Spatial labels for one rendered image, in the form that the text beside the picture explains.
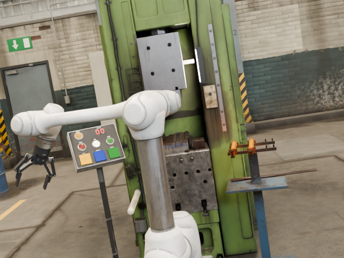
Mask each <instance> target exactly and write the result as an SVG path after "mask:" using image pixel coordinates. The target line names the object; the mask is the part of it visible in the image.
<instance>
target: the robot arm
mask: <svg viewBox="0 0 344 258"><path fill-rule="evenodd" d="M180 107H181V100H180V96H179V94H177V93H176V92H174V91H169V90H164V91H159V90H151V91H142V92H139V93H137V94H134V95H133V96H131V97H130V98H129V99H128V100H127V101H124V102H122V103H118V104H115V105H109V106H103V107H96V108H92V109H85V110H77V111H71V112H64V109H63V108H62V107H61V106H59V105H57V104H54V103H48V104H47V105H46V106H45V107H44V109H43V110H42V111H27V112H22V113H19V114H17V115H15V116H14V117H13V118H12V120H11V129H12V131H13V132H14V133H15V134H16V135H18V136H21V137H36V138H35V142H34V143H35V147H34V151H33V154H31V155H30V154H28V153H25V156H24V157H23V158H22V159H21V160H20V161H19V163H18V164H17V165H16V166H15V167H14V171H16V172H17V173H16V176H15V178H16V182H15V185H16V187H18V185H19V182H20V178H21V176H22V171H24V170H25V169H26V168H28V167H29V166H31V165H33V164H35V165H44V167H45V169H46V171H47V173H48V174H49V175H47V176H46V179H45V182H44V185H43V188H44V190H46V188H47V185H48V183H50V181H51V178H52V177H53V176H56V172H55V166H54V158H53V157H49V154H50V151H51V149H52V148H53V146H54V143H55V140H56V137H57V135H58V134H59V132H60V129H61V127H62V125H67V124H76V123H85V122H94V121H102V120H111V119H123V120H124V122H125V124H126V125H127V126H128V128H129V131H130V133H131V135H132V137H133V138H134V139H135V140H137V147H138V153H139V159H140V166H141V172H142V179H143V185H144V192H145V198H146V205H147V211H148V218H149V224H150V228H149V229H148V231H147V232H146V234H145V250H144V258H213V257H212V255H207V256H202V255H201V243H200V236H199V231H198V227H197V224H196V222H195V220H194V218H193V217H192V216H191V214H189V213H188V212H186V211H175V212H173V208H172V204H171V197H170V190H169V183H168V176H167V169H166V163H165V155H164V149H163V142H162V135H163V133H164V124H165V117H167V116H168V115H172V114H174V113H175V112H177V111H178V110H179V109H180ZM30 157H31V160H29V162H27V163H26V164H24V163H25V162H26V161H27V159H29V158H30ZM48 160H49V161H50V163H51V169H52V173H51V172H50V170H49V169H48V167H47V165H46V162H47V161H48ZM23 164H24V165H23Z"/></svg>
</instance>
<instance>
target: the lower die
mask: <svg viewBox="0 0 344 258"><path fill-rule="evenodd" d="M175 137H176V133H175V134H172V135H169V136H166V137H165V139H164V143H163V149H164V154H171V153H178V152H184V151H185V150H187V149H189V144H188V137H186V138H185V139H184V132H183V133H182V132H180V142H179V143H175ZM173 151H174V152H173Z"/></svg>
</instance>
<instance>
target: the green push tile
mask: <svg viewBox="0 0 344 258"><path fill-rule="evenodd" d="M107 151H108V154H109V157H110V159H114V158H118V157H120V153H119V149H118V147H114V148H109V149H107Z"/></svg>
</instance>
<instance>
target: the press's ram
mask: <svg viewBox="0 0 344 258"><path fill-rule="evenodd" d="M136 41H137V47H138V53H139V59H140V65H141V72H142V78H143V84H144V90H145V91H151V90H159V91H164V90H169V91H173V90H176V88H177V87H178V90H179V89H186V88H187V87H186V79H185V73H184V65H186V64H190V63H195V62H194V59H190V60H184V61H183V59H182V52H181V46H180V39H179V33H178V32H173V33H167V34H161V35H154V36H148V37H142V38H136Z"/></svg>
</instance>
